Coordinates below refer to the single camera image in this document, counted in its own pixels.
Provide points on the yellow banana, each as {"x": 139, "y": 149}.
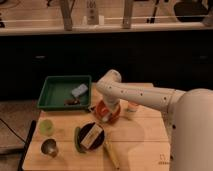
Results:
{"x": 111, "y": 153}

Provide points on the blue sponge block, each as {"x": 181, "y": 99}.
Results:
{"x": 78, "y": 91}

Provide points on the black plate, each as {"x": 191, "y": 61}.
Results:
{"x": 83, "y": 131}

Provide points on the green plastic tray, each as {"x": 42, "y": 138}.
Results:
{"x": 57, "y": 89}

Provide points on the metal cup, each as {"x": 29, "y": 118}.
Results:
{"x": 49, "y": 147}

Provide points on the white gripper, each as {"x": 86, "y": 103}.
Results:
{"x": 111, "y": 105}

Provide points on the green plastic cup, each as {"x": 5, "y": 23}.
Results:
{"x": 46, "y": 127}

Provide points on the brown object in tray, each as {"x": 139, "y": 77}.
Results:
{"x": 71, "y": 102}

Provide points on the wooden block on plate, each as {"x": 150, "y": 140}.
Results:
{"x": 91, "y": 136}

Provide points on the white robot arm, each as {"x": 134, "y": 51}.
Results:
{"x": 192, "y": 134}

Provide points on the red bowl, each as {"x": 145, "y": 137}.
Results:
{"x": 99, "y": 116}

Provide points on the light blue towel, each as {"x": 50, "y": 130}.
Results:
{"x": 106, "y": 117}

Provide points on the orange lidded jar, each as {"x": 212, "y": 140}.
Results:
{"x": 132, "y": 108}

